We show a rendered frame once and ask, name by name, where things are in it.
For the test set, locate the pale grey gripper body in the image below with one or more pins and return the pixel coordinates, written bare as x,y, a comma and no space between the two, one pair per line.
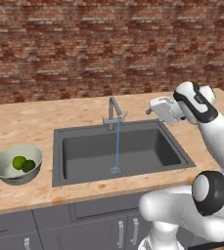
164,109

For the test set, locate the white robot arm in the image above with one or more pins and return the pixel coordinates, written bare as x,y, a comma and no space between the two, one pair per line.
185,208

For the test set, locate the grey metal sink faucet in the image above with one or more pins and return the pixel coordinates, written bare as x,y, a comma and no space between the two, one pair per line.
112,114

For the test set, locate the dark grey sink basin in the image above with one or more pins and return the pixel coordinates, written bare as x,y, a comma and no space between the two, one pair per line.
84,153

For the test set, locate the grey sink front panel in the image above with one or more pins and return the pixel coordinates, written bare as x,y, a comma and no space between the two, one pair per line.
103,206

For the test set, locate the pale grey bowl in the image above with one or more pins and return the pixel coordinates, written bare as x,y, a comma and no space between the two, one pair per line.
6,169

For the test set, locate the grey cupboard door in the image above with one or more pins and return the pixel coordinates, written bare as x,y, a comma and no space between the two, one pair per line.
6,242
143,232
84,234

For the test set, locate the dark green lime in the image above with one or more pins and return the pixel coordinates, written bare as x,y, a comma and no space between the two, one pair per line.
29,166

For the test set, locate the bright green lime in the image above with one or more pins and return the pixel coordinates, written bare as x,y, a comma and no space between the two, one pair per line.
18,161

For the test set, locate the grey drawer front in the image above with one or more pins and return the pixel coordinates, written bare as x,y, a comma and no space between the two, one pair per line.
9,221

